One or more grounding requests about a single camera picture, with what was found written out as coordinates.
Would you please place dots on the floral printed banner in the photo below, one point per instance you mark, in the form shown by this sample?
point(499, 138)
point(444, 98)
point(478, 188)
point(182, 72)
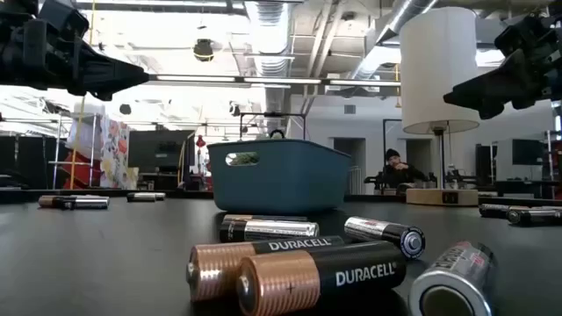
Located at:
point(115, 153)

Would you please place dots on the Energizer AA battery silver black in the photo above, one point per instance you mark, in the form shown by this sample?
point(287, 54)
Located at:
point(160, 196)
point(90, 203)
point(533, 216)
point(386, 234)
point(140, 197)
point(272, 229)
point(456, 272)
point(92, 197)

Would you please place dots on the black ceiling dome fixture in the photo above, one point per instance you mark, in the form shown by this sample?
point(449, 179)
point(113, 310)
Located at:
point(203, 49)

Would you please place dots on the person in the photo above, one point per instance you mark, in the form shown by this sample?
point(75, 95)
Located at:
point(397, 173)

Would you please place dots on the red object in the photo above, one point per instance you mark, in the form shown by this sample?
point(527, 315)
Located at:
point(83, 173)

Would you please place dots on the white shade table lamp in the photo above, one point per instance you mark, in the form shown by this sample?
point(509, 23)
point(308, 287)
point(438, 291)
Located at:
point(439, 66)

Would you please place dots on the yellow pole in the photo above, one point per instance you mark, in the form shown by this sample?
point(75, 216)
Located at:
point(77, 145)

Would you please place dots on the smooth silver ceiling duct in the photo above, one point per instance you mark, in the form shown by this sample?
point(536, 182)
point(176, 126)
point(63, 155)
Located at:
point(395, 22)

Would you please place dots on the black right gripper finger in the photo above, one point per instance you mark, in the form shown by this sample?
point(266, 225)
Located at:
point(496, 88)
point(492, 112)

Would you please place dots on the blue plastic bin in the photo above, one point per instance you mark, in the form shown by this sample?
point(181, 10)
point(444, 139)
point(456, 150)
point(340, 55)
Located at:
point(281, 184)

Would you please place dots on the white metal rack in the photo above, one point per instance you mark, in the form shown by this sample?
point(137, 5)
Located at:
point(56, 149)

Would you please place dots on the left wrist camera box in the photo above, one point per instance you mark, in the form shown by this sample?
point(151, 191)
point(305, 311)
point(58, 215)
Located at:
point(63, 17)

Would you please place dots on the large black monitor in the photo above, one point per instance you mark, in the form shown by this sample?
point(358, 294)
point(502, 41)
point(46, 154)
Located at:
point(160, 149)

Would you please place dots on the small black monitor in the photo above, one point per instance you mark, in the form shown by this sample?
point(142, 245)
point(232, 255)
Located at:
point(527, 151)

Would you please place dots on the overhead light bar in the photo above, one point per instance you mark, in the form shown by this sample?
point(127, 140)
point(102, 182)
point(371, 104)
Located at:
point(281, 81)

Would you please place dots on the red hanging lantern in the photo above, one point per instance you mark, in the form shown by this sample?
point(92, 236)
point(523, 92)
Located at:
point(200, 141)

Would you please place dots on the black cabinet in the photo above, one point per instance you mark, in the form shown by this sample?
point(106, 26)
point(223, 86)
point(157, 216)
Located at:
point(26, 162)

